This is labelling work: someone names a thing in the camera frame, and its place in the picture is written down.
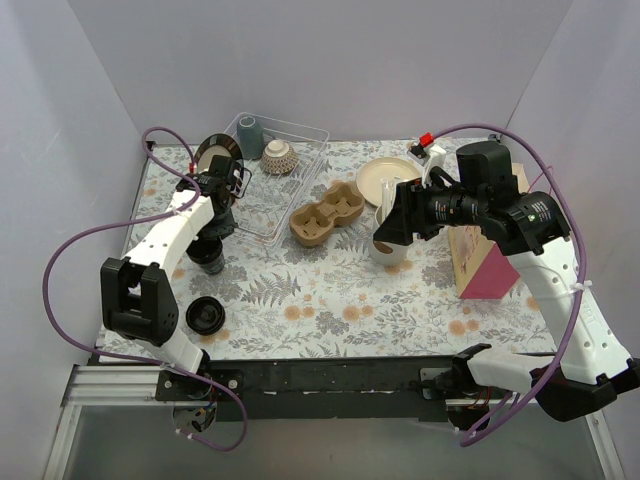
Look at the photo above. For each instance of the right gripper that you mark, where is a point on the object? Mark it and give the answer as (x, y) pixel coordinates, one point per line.
(405, 211)

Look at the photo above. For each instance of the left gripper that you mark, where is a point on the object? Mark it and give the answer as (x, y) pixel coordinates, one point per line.
(220, 228)

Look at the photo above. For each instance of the black takeout coffee cup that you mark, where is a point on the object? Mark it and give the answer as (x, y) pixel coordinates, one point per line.
(207, 254)

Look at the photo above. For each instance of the pink paper gift bag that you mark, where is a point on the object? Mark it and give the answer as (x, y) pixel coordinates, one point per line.
(481, 271)

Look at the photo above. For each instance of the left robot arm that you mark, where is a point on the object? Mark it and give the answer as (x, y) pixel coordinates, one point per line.
(137, 299)

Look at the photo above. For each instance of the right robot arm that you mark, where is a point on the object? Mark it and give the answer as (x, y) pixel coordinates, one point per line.
(533, 233)

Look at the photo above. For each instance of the white straw holder cup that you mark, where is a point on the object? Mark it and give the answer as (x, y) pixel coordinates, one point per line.
(383, 253)

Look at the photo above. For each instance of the black rimmed cream plate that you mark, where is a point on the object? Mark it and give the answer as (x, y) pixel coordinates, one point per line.
(218, 144)

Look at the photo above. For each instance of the grey blue mug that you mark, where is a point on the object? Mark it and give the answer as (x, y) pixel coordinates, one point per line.
(250, 135)

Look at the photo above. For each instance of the cream round plate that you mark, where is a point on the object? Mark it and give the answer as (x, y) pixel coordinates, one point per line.
(370, 177)

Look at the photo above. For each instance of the patterned ceramic bowl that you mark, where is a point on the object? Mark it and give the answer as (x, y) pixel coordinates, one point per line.
(278, 158)

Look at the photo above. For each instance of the brown cardboard cup carrier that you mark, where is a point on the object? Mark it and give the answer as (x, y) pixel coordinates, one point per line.
(313, 223)

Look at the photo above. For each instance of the floral table mat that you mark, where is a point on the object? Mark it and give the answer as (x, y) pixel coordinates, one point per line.
(288, 301)

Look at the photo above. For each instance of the white wire dish rack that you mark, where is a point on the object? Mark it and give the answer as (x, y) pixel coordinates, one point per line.
(262, 214)

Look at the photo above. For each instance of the black mounting rail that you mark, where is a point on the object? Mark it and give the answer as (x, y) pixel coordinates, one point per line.
(331, 388)

